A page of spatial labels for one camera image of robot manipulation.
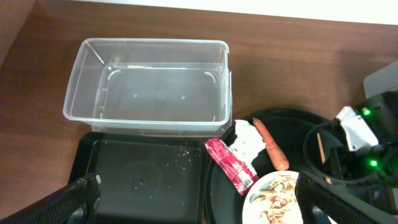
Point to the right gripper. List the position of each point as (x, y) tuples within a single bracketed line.
[(368, 155)]

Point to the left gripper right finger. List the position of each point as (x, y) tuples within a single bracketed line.
[(320, 202)]

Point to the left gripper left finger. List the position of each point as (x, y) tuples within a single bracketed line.
[(76, 203)]

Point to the wooden chopstick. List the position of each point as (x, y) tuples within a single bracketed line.
[(320, 145), (328, 180)]

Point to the orange carrot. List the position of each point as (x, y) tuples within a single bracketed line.
[(276, 154)]

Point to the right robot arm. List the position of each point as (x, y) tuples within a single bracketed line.
[(358, 150)]

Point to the grey dishwasher rack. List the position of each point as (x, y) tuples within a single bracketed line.
[(382, 80)]

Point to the grey plate with food scraps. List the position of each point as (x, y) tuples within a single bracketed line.
[(272, 200)]

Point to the red snack wrapper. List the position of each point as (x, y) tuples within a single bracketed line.
[(241, 176)]

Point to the black rectangular tray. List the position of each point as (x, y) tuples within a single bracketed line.
[(144, 179)]

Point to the crumpled white tissue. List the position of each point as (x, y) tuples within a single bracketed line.
[(248, 143)]

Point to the clear plastic bin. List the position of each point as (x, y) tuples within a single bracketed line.
[(151, 87)]

